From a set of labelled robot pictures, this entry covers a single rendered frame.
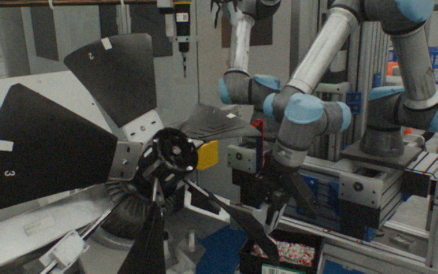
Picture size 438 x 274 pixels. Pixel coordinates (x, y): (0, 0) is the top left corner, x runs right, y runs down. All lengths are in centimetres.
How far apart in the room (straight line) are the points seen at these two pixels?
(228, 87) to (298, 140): 85
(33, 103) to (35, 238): 26
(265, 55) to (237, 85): 382
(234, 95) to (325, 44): 66
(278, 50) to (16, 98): 502
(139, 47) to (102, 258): 52
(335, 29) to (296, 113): 36
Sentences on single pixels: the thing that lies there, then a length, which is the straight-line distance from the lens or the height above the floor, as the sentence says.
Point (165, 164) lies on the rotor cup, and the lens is 83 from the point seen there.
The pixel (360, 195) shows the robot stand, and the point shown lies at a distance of 138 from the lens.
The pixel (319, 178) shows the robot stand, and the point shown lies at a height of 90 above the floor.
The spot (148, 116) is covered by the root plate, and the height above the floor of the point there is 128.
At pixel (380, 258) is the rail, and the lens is 125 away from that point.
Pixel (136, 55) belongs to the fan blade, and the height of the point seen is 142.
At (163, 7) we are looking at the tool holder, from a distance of 92.
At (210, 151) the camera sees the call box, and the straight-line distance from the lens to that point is 142.
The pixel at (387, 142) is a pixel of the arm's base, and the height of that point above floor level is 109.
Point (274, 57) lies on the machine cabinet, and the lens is 558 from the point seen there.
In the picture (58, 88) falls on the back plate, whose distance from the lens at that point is 119.
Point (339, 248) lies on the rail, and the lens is 127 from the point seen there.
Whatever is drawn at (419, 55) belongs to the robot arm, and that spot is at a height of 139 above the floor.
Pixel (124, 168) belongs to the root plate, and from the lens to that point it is 88.
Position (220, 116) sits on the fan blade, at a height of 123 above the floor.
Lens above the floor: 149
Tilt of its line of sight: 15 degrees down
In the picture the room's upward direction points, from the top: 1 degrees counter-clockwise
